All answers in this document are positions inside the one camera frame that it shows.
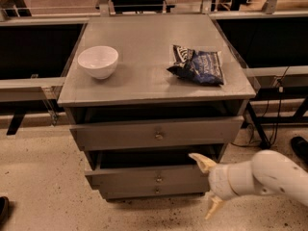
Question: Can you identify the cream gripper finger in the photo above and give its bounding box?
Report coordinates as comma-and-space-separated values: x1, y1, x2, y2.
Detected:
205, 195, 224, 219
189, 153, 217, 174

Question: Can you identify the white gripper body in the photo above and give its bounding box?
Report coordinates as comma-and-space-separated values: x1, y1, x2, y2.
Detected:
208, 161, 256, 200

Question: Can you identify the grey drawer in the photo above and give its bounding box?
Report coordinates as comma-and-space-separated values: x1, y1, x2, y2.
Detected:
99, 184, 209, 200
85, 147, 221, 193
70, 115, 244, 151

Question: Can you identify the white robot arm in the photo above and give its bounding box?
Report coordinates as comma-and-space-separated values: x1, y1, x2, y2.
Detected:
189, 150, 308, 219

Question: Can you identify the grey top drawer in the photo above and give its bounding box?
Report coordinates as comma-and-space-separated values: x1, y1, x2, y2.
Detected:
70, 115, 244, 151

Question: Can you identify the grey drawer cabinet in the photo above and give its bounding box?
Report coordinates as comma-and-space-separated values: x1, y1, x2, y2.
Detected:
57, 13, 257, 202

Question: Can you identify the grey bottom drawer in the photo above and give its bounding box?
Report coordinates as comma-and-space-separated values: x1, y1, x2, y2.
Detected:
99, 184, 209, 200

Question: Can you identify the black shoe at right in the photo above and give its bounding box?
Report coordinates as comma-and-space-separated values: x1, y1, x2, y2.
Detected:
291, 137, 308, 164

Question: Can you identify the black shoe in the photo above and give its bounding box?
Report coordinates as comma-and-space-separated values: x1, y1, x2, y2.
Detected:
0, 196, 9, 223
291, 137, 308, 164

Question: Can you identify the blue chip bag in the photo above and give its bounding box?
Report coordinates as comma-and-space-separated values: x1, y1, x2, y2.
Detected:
167, 45, 224, 86

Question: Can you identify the right metal railing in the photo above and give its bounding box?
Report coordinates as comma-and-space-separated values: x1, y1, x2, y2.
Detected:
212, 13, 308, 149

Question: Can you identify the metal railing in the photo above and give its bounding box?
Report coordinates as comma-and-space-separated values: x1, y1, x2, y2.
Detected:
212, 13, 308, 149
0, 19, 87, 136

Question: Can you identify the white ceramic bowl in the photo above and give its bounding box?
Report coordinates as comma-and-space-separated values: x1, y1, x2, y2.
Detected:
77, 46, 118, 79

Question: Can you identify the left metal railing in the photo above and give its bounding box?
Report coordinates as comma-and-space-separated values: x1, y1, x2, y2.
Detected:
0, 19, 87, 136

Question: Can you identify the black shoe at left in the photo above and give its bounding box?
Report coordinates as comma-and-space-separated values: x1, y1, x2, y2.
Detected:
0, 196, 9, 223

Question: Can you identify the black floor cable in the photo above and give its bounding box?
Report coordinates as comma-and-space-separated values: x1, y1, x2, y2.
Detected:
230, 65, 290, 148

